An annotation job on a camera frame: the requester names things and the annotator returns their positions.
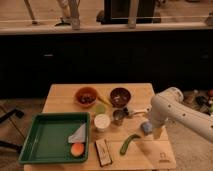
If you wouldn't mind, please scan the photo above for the blue sponge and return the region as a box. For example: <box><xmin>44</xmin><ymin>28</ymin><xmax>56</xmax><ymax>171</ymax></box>
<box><xmin>140</xmin><ymin>121</ymin><xmax>153</xmax><ymax>135</ymax></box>

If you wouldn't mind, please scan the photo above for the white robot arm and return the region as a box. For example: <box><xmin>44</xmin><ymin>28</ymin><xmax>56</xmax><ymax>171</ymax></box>
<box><xmin>148</xmin><ymin>87</ymin><xmax>213</xmax><ymax>143</ymax></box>

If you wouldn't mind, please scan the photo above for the small metal cup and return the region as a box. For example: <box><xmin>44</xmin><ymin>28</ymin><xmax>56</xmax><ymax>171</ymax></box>
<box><xmin>113</xmin><ymin>110</ymin><xmax>125</xmax><ymax>126</ymax></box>

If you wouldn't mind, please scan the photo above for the white paper cup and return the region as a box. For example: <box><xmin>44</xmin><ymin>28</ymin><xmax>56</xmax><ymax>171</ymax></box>
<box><xmin>94</xmin><ymin>114</ymin><xmax>111</xmax><ymax>132</ymax></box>

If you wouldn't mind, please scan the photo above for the green small cup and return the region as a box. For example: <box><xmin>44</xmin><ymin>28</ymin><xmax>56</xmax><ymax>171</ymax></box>
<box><xmin>95</xmin><ymin>104</ymin><xmax>106</xmax><ymax>115</ymax></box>

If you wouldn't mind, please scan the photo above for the green cucumber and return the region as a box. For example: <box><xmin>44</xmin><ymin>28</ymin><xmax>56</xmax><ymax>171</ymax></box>
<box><xmin>119</xmin><ymin>134</ymin><xmax>141</xmax><ymax>155</ymax></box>

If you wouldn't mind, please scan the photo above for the dark brown bowl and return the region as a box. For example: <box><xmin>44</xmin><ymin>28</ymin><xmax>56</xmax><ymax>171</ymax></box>
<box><xmin>110</xmin><ymin>87</ymin><xmax>131</xmax><ymax>108</ymax></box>

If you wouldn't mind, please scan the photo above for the black rectangular whetstone block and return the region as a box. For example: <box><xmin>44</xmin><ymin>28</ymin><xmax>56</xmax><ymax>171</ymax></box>
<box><xmin>95</xmin><ymin>139</ymin><xmax>112</xmax><ymax>167</ymax></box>

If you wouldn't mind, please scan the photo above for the yellow wooden spoon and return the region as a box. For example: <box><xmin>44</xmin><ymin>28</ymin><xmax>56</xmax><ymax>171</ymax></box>
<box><xmin>98</xmin><ymin>96</ymin><xmax>112</xmax><ymax>107</ymax></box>

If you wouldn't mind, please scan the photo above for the grey folded cloth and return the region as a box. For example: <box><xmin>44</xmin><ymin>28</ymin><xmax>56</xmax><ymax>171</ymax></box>
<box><xmin>68</xmin><ymin>124</ymin><xmax>86</xmax><ymax>143</ymax></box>

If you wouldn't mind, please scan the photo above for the orange bowl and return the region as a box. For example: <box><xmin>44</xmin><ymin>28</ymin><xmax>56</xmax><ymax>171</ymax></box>
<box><xmin>75</xmin><ymin>87</ymin><xmax>98</xmax><ymax>108</ymax></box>

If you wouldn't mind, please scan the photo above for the orange round fruit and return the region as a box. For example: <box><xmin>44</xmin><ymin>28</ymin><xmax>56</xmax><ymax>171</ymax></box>
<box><xmin>70</xmin><ymin>143</ymin><xmax>85</xmax><ymax>157</ymax></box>

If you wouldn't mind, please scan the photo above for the green plastic tray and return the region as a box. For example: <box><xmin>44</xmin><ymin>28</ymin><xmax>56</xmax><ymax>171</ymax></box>
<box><xmin>19</xmin><ymin>112</ymin><xmax>90</xmax><ymax>164</ymax></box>

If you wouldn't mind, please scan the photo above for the black chair leg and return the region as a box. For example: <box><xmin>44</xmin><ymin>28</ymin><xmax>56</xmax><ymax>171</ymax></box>
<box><xmin>0</xmin><ymin>109</ymin><xmax>24</xmax><ymax>124</ymax></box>

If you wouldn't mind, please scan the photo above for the black handled spatula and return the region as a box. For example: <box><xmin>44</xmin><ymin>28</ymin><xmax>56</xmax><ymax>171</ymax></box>
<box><xmin>123</xmin><ymin>107</ymin><xmax>150</xmax><ymax>116</ymax></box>

